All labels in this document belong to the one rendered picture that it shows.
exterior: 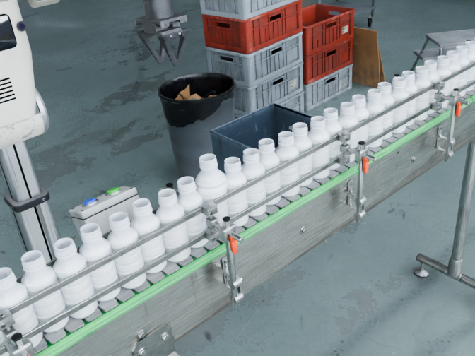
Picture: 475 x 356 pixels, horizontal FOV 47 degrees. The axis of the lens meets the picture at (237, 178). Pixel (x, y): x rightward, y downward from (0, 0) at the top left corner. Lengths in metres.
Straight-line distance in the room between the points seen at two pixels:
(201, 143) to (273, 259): 1.81
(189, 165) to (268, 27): 1.10
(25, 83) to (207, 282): 0.72
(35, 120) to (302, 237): 0.79
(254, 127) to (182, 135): 1.16
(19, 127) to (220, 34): 2.32
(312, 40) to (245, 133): 2.28
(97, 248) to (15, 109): 0.60
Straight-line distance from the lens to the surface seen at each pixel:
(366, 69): 4.75
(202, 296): 1.27
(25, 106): 1.56
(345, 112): 1.48
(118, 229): 1.09
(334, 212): 1.51
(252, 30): 3.59
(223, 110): 3.09
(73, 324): 1.13
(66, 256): 1.05
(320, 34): 4.27
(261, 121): 2.04
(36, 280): 1.05
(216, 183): 1.18
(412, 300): 2.59
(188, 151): 3.18
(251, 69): 3.61
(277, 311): 2.50
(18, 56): 1.53
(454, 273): 2.60
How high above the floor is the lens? 1.75
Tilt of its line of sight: 30 degrees down
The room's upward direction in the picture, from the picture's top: 5 degrees counter-clockwise
